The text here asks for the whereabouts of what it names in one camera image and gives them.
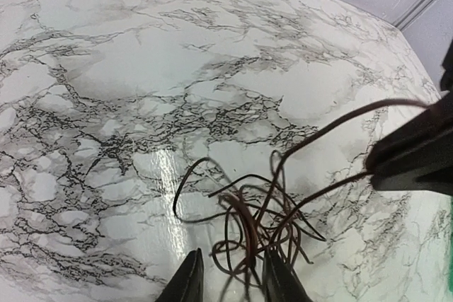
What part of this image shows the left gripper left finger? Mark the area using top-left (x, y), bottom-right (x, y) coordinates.
top-left (156, 248), bottom-right (204, 302)

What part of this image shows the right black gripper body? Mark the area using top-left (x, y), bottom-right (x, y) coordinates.
top-left (440, 42), bottom-right (453, 91)

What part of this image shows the right aluminium frame post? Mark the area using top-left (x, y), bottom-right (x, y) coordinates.
top-left (392, 0), bottom-right (437, 31)

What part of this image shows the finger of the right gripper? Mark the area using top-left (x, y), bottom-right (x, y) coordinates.
top-left (371, 163), bottom-right (452, 196)
top-left (366, 91), bottom-right (452, 170)

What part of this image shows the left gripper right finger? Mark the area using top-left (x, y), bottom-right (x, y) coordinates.
top-left (262, 249), bottom-right (311, 302)

